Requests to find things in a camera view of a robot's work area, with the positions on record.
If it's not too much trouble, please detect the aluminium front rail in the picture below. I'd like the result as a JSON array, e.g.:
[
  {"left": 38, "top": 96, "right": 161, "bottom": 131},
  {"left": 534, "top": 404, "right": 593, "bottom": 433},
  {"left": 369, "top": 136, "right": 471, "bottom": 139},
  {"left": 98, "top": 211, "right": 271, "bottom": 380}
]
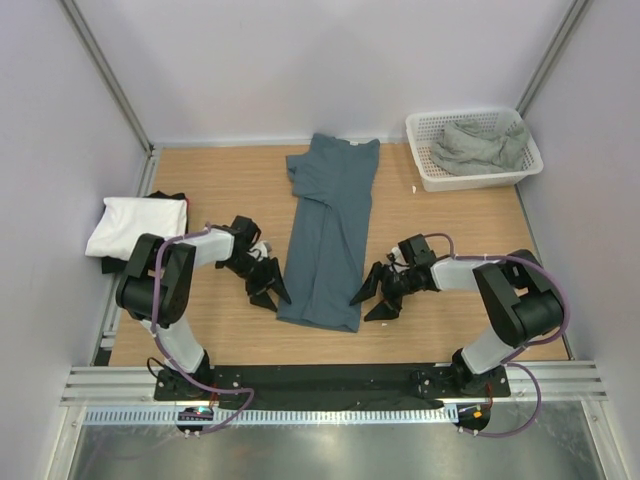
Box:
[{"left": 60, "top": 360, "right": 608, "bottom": 406}]

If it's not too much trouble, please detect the aluminium left corner post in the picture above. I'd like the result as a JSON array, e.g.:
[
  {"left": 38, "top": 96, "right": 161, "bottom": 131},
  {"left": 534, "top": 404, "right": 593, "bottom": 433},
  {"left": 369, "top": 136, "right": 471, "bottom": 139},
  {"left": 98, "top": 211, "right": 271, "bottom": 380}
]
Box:
[{"left": 58, "top": 0, "right": 153, "bottom": 156}]

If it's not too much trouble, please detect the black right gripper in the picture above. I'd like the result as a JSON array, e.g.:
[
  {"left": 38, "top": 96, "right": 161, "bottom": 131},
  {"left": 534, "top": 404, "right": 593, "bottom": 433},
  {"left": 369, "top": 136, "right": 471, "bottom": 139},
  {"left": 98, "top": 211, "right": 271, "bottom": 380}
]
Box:
[{"left": 350, "top": 261, "right": 419, "bottom": 322}]

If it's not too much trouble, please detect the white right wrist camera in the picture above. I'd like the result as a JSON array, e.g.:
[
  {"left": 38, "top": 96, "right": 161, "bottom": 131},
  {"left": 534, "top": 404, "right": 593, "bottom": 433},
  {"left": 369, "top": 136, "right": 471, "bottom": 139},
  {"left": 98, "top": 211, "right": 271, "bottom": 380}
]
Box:
[{"left": 386, "top": 246, "right": 409, "bottom": 273}]

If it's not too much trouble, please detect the aluminium right corner post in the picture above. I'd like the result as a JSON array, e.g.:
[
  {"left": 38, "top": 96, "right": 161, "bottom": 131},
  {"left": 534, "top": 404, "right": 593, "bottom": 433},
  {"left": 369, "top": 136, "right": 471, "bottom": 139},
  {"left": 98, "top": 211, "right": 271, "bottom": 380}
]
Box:
[{"left": 515, "top": 0, "right": 593, "bottom": 118}]

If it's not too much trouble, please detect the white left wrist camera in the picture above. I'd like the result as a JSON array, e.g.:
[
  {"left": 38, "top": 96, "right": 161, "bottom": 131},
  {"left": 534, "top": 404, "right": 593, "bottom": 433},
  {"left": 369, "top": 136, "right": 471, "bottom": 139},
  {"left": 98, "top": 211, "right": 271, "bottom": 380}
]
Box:
[{"left": 248, "top": 241, "right": 272, "bottom": 261}]

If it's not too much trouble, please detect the folded white t shirt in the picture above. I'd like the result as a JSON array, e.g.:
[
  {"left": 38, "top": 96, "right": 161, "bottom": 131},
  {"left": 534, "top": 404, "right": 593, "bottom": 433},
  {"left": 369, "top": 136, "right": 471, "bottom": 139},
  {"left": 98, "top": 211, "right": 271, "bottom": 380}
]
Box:
[{"left": 85, "top": 197, "right": 187, "bottom": 261}]

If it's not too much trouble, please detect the white plastic basket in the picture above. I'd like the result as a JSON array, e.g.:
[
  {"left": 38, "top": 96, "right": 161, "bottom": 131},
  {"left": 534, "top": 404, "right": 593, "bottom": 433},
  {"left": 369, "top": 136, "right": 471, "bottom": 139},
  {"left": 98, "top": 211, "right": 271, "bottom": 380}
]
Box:
[{"left": 405, "top": 107, "right": 544, "bottom": 192}]

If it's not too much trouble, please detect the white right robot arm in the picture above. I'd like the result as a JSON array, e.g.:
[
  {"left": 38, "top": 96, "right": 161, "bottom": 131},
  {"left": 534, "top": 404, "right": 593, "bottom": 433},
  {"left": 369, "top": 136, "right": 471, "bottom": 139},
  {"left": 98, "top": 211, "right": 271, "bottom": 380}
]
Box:
[{"left": 350, "top": 233, "right": 570, "bottom": 396}]

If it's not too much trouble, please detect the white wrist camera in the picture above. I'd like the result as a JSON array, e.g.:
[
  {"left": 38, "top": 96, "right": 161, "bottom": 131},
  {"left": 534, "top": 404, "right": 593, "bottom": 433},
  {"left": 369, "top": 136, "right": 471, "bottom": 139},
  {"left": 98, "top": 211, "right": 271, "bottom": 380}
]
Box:
[
  {"left": 248, "top": 241, "right": 272, "bottom": 261},
  {"left": 386, "top": 246, "right": 409, "bottom": 273}
]

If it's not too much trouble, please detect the slotted grey cable duct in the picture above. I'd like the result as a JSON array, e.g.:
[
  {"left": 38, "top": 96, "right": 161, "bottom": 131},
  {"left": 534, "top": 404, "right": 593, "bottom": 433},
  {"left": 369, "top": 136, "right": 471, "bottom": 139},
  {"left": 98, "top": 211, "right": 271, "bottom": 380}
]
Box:
[{"left": 83, "top": 404, "right": 458, "bottom": 427}]

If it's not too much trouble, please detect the folded black t shirt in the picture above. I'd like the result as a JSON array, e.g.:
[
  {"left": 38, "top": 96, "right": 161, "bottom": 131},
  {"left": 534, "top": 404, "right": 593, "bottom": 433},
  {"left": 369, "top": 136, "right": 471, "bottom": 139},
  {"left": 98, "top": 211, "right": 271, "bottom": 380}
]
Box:
[{"left": 101, "top": 190, "right": 189, "bottom": 275}]

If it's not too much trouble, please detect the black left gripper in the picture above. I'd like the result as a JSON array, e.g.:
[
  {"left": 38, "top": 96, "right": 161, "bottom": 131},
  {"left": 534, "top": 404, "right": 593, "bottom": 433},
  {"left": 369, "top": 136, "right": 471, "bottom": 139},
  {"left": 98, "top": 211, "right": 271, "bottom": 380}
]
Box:
[{"left": 221, "top": 254, "right": 291, "bottom": 312}]

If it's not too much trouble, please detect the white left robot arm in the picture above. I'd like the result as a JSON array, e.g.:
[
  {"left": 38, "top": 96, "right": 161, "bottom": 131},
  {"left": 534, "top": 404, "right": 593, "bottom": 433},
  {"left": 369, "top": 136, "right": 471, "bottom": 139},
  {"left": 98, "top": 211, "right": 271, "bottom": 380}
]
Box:
[{"left": 115, "top": 216, "right": 291, "bottom": 400}]

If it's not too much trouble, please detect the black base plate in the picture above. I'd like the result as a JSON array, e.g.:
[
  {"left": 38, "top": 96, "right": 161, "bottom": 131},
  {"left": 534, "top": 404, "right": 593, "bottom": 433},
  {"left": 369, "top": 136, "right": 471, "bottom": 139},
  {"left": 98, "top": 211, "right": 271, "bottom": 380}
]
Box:
[{"left": 154, "top": 363, "right": 511, "bottom": 411}]

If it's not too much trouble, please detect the aluminium corner post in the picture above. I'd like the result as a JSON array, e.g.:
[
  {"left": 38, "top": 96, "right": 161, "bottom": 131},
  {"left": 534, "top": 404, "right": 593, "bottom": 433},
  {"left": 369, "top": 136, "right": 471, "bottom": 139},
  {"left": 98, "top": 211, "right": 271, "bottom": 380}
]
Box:
[
  {"left": 515, "top": 0, "right": 593, "bottom": 118},
  {"left": 58, "top": 0, "right": 153, "bottom": 156}
]

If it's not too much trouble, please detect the grey t shirt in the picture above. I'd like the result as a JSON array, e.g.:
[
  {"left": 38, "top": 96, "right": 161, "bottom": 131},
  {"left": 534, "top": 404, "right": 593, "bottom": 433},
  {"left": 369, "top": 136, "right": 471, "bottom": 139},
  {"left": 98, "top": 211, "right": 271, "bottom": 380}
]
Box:
[{"left": 431, "top": 120, "right": 531, "bottom": 176}]

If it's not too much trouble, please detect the blue t shirt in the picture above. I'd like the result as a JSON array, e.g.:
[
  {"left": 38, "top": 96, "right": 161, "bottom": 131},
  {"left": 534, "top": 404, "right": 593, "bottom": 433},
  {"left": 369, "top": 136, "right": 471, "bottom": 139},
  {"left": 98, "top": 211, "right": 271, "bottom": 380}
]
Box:
[{"left": 276, "top": 133, "right": 380, "bottom": 333}]

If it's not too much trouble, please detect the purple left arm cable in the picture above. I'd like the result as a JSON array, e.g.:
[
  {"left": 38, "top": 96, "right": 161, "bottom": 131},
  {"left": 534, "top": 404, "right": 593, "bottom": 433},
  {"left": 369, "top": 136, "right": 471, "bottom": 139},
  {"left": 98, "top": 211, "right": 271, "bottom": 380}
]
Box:
[{"left": 145, "top": 223, "right": 255, "bottom": 437}]

